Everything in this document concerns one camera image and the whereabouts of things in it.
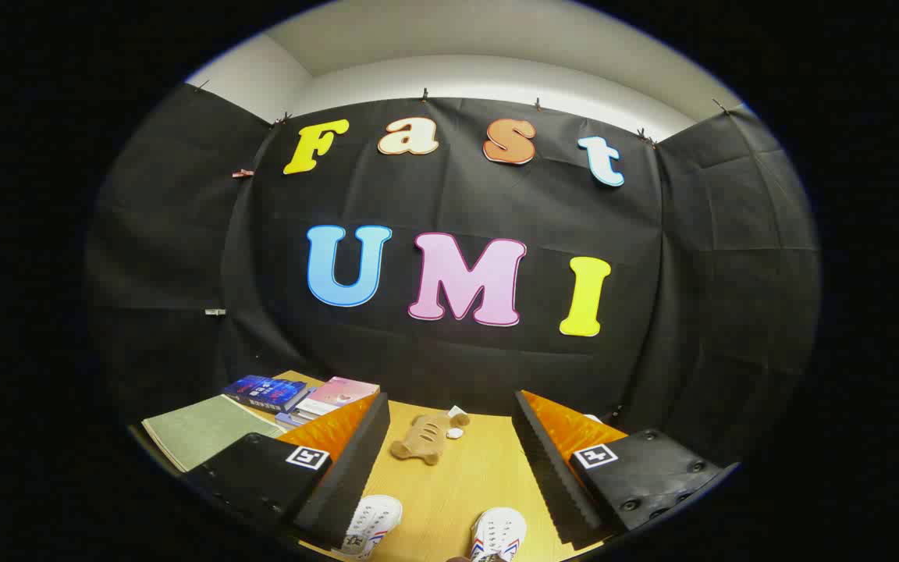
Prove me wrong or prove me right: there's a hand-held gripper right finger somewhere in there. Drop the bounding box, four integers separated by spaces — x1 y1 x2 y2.
512 389 741 550

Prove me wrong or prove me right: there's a white perforated shoe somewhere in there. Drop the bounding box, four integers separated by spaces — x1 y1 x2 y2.
469 507 528 562
336 494 403 561

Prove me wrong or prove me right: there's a fabric storage box with lid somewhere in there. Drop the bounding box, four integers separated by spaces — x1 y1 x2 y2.
141 394 286 473

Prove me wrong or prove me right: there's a pink book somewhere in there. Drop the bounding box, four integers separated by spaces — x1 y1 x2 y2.
305 376 380 408

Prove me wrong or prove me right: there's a black backdrop cloth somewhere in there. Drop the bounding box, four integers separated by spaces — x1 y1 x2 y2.
83 82 821 469

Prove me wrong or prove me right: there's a brown plush toy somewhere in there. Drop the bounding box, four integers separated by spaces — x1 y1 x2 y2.
389 406 472 467

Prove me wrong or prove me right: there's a row of black clips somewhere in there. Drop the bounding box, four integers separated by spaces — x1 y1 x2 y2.
194 76 733 149

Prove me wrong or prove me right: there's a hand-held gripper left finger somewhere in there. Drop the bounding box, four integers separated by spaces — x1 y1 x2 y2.
183 392 392 550

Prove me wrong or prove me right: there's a dark blue book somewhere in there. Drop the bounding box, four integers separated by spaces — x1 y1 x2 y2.
223 375 310 413

